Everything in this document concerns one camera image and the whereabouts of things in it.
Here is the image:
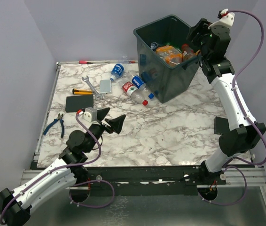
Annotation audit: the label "red label water bottle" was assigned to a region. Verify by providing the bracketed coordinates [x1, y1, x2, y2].
[121, 81, 148, 106]

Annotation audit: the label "yellow utility knife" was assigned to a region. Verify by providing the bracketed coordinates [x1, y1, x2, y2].
[72, 89, 94, 95]

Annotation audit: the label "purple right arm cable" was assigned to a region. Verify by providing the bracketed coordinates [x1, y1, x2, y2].
[197, 9, 266, 205]

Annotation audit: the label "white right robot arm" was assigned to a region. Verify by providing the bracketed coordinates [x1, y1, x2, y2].
[187, 18, 266, 184]

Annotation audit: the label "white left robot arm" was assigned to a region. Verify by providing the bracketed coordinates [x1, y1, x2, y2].
[0, 108, 126, 226]

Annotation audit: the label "black network switch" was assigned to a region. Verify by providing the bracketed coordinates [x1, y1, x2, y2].
[214, 116, 230, 135]

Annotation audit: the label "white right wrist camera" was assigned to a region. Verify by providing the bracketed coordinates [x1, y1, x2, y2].
[208, 8, 235, 29]

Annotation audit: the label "white grey power bank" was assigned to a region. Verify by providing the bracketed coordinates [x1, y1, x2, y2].
[100, 79, 112, 94]

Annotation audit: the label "red cap bottle small label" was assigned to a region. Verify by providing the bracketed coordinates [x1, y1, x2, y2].
[181, 44, 195, 62]

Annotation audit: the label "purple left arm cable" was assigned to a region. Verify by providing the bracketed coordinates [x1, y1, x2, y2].
[0, 110, 115, 224]

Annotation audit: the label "dark green plastic bin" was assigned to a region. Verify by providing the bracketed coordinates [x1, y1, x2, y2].
[133, 15, 200, 103]

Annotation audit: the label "blue handled pliers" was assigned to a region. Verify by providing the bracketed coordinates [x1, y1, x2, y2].
[42, 113, 64, 138]

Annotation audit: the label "red screwdriver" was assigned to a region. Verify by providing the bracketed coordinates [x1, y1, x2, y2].
[78, 61, 93, 65]

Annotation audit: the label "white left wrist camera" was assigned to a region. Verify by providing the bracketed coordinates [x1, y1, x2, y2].
[79, 107, 97, 123]

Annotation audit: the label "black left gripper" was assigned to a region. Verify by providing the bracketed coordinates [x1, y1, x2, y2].
[86, 108, 126, 153]

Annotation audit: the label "pepsi bottle beside bin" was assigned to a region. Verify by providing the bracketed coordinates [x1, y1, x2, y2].
[132, 76, 154, 99]

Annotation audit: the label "black flat box left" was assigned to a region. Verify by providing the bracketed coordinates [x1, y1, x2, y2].
[65, 95, 94, 113]

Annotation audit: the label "large orange label bottle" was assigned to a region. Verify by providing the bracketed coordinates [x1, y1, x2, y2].
[156, 46, 183, 67]

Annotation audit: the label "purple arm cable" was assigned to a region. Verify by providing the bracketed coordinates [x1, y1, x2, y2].
[0, 110, 115, 224]
[197, 9, 266, 205]

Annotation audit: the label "blue label bottle far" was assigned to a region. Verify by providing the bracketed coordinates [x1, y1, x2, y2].
[110, 64, 124, 81]

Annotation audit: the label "silver wrench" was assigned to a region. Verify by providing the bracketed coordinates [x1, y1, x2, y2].
[82, 76, 103, 101]

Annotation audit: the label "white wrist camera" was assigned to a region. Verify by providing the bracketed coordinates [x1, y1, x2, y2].
[79, 107, 97, 123]
[208, 8, 235, 29]

